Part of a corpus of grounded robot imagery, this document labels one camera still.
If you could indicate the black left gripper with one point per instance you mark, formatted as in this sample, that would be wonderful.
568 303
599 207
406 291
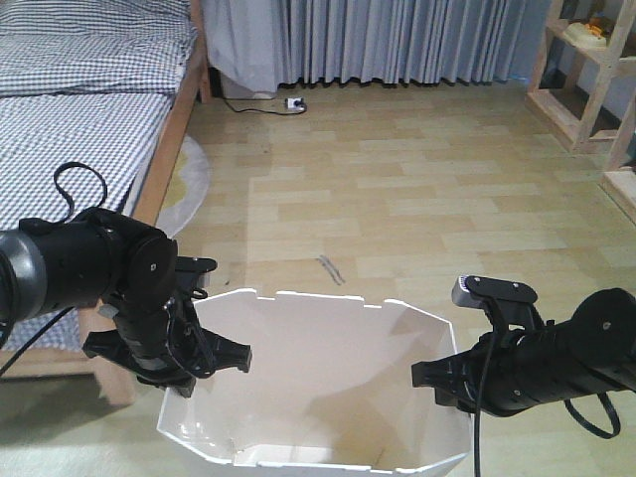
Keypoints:
166 343

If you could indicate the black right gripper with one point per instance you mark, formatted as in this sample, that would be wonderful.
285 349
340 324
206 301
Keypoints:
536 368

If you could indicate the white plastic trash bin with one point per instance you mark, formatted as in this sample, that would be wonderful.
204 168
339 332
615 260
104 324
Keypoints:
328 392

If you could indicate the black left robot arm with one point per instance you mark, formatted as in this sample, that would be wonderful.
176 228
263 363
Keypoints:
135 271

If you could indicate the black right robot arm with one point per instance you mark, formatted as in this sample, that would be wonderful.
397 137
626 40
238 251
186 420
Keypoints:
603 330

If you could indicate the plastic bag under bed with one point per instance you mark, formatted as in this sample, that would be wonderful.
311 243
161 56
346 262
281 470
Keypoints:
172 204

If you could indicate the checkered bed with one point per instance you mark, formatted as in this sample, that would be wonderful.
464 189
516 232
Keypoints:
156 125

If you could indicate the white floor power strip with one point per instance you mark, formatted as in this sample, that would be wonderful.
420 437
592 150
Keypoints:
295 104

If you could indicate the light blue curtain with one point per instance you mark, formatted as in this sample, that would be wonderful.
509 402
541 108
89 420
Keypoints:
257 46

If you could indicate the wooden shelf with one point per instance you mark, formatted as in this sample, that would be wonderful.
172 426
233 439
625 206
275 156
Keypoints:
583 88

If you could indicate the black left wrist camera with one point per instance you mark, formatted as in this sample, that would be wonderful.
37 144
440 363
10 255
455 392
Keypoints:
194 272

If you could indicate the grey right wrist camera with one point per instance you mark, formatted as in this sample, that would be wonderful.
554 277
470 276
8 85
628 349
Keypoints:
494 294

